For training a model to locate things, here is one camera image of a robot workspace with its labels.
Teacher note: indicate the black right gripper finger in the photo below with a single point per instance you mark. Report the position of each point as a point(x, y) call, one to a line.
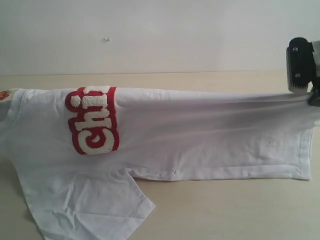
point(314, 99)

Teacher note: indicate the white t-shirt red lettering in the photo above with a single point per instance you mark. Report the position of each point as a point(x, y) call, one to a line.
point(78, 152)

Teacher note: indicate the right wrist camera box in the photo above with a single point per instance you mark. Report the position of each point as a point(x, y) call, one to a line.
point(303, 65)

